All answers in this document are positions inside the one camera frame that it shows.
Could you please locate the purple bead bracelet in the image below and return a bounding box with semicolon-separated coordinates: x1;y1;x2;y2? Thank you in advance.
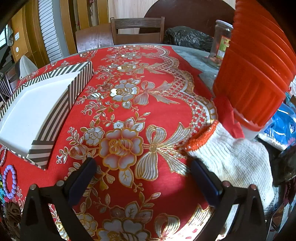
3;164;18;200

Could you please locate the round brown tabletop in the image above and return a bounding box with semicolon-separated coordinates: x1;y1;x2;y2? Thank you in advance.
143;0;236;37

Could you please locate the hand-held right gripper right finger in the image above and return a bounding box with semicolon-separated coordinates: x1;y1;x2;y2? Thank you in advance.
188;159;273;241

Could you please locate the striped cardboard box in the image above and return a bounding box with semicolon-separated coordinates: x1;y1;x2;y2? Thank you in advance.
0;61;94;171

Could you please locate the blue plastic package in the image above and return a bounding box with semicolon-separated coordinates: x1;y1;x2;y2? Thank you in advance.
259;102;296;149

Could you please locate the glossy brown chair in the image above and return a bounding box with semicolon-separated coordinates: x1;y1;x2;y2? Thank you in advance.
75;23;115;52

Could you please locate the black plastic bag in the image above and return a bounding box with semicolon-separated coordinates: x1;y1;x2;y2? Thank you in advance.
165;26;214;52

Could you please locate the stack of red plastic bowls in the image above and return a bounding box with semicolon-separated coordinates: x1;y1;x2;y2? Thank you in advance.
213;0;296;127

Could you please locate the glass jar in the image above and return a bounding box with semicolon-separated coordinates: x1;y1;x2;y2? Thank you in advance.
207;20;234;69

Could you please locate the white chair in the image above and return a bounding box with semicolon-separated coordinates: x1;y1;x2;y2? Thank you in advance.
19;56;38;79

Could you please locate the dark cloth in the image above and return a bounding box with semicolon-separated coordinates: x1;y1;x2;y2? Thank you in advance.
270;146;296;186

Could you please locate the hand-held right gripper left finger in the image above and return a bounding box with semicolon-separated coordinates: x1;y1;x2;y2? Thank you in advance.
20;157;97;241

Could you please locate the red floral tablecloth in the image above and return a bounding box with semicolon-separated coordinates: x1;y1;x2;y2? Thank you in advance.
0;45;220;241

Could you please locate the white knit glove orange cuff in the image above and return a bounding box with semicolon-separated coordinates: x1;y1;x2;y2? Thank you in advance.
185;120;275;234

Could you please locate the slatted wooden chair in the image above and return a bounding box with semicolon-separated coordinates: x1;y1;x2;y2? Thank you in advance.
110;17;166;45

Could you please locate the hanging white cloth bag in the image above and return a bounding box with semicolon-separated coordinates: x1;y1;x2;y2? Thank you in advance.
7;23;15;46

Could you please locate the white louvered door panel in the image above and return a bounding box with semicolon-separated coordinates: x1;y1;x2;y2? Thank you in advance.
38;0;60;62

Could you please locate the colorful bead bracelet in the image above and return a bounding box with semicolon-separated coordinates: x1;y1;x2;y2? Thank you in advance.
0;175;8;204

